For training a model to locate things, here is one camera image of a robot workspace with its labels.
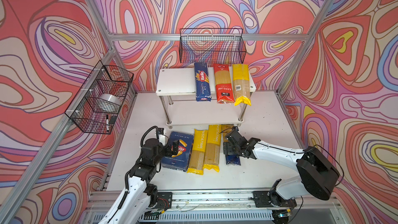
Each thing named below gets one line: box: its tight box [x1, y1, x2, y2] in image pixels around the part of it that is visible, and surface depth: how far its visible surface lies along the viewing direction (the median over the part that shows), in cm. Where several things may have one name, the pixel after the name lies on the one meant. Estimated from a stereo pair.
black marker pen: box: [106, 114, 110, 132], surface depth 74 cm
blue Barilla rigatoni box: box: [160, 131, 195, 172], surface depth 84 cm
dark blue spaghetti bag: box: [224, 154, 241, 166], surface depth 85 cm
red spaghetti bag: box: [213, 63, 235, 104], surface depth 75 cm
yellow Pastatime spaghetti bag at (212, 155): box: [203, 124, 222, 173], surface depth 90 cm
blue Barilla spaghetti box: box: [193, 62, 212, 102], surface depth 73 cm
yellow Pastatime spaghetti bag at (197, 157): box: [186, 128, 209, 176], surface depth 88 cm
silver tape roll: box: [98, 93, 122, 113], surface depth 74 cm
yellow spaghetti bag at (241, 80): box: [232, 63, 252, 107], surface depth 75 cm
